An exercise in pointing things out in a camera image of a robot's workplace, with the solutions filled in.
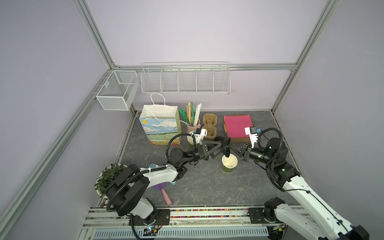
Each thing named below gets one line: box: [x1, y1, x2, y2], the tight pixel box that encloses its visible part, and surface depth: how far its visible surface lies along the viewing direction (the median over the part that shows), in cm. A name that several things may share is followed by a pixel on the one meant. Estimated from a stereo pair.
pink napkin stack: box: [223, 114, 254, 139], surface depth 111 cm
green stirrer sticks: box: [179, 108, 191, 125], surface depth 98 cm
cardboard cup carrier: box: [202, 113, 218, 139], surface depth 107 cm
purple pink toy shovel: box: [153, 182, 172, 206], surface depth 82 cm
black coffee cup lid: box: [222, 137, 231, 158], surface depth 61 cm
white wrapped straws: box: [193, 103, 202, 127], surface depth 101 cm
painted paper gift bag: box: [139, 92, 182, 145], surface depth 90 cm
